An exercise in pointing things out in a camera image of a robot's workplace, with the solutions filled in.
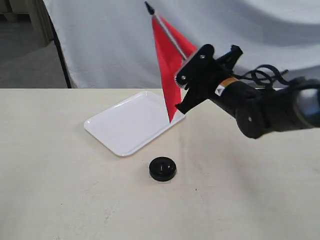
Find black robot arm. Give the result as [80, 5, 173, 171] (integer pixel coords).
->
[175, 44, 320, 139]

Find white plastic tray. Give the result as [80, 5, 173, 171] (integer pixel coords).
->
[83, 90, 185, 157]

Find red flag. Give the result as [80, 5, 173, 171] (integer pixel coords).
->
[144, 1, 197, 122]

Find white backdrop cloth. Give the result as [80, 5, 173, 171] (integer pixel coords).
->
[44, 0, 320, 89]

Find black backdrop stand pole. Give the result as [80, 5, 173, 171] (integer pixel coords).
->
[50, 21, 72, 89]

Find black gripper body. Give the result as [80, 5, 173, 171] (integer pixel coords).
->
[174, 43, 232, 90]

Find black round flag base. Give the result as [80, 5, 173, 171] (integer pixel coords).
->
[148, 156, 177, 182]

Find black coiled cable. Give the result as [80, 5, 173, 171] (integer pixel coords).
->
[236, 64, 292, 89]

